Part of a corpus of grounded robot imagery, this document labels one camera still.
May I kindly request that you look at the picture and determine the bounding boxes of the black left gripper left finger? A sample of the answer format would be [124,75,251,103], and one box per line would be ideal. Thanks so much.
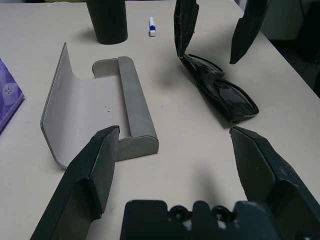
[29,124,120,240]

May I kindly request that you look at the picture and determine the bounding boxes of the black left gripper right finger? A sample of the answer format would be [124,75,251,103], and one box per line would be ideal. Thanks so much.
[229,125,320,240]

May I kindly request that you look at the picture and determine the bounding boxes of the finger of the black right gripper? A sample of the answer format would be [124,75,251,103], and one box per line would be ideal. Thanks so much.
[173,0,201,59]
[229,0,272,65]

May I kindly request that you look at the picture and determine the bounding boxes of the black sunglasses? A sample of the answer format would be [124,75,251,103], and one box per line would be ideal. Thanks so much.
[180,52,260,124]

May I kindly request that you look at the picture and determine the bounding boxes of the white pen with blue cap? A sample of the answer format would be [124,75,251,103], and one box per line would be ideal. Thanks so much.
[148,16,157,38]

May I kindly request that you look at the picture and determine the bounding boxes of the grey open glasses case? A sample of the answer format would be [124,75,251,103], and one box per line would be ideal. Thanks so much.
[39,41,160,170]

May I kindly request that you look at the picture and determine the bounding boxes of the black plastic cup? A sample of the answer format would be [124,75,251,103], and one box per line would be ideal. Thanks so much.
[86,0,129,45]

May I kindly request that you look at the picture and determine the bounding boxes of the purple tissue pack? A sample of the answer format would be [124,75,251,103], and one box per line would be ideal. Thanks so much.
[0,57,26,136]

